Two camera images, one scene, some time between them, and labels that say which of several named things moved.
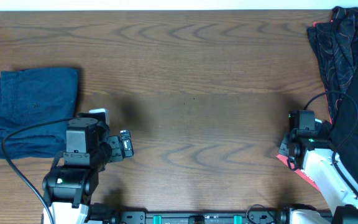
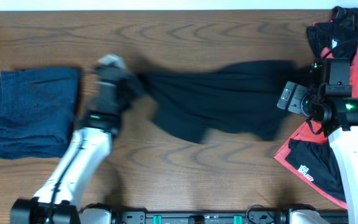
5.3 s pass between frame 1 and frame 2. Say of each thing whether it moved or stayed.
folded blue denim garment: stayed
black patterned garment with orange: stayed
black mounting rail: stayed
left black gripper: moved
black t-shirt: moved
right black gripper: moved
